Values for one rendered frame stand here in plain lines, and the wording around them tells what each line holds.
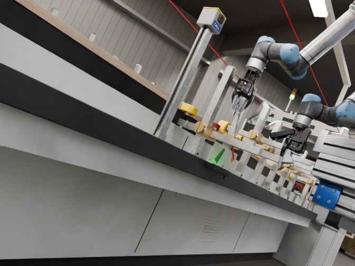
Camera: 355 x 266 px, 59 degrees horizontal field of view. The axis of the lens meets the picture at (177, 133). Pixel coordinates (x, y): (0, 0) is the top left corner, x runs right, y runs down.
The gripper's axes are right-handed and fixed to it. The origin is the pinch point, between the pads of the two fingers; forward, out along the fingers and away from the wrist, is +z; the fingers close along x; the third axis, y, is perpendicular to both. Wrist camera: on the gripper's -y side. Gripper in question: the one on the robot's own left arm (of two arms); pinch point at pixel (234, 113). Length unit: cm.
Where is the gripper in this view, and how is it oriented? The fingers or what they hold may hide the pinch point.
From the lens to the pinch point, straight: 138.4
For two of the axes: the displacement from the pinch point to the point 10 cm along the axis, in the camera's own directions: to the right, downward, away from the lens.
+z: -4.2, 9.1, -0.5
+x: 8.7, 3.8, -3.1
